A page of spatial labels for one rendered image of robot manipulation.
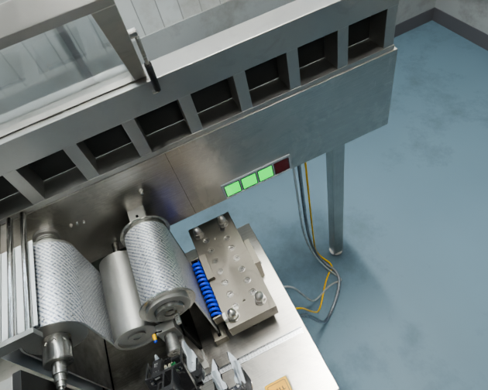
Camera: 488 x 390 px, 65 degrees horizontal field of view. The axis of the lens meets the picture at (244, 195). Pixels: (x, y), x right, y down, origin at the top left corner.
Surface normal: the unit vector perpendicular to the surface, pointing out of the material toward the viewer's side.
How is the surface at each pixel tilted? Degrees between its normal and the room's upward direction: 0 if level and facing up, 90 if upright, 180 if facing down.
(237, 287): 0
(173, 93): 90
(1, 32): 50
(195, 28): 90
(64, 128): 90
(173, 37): 90
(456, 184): 0
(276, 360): 0
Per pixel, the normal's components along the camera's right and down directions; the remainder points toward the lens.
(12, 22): 0.18, 0.14
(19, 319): -0.19, -0.59
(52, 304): 0.21, -0.72
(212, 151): 0.39, 0.69
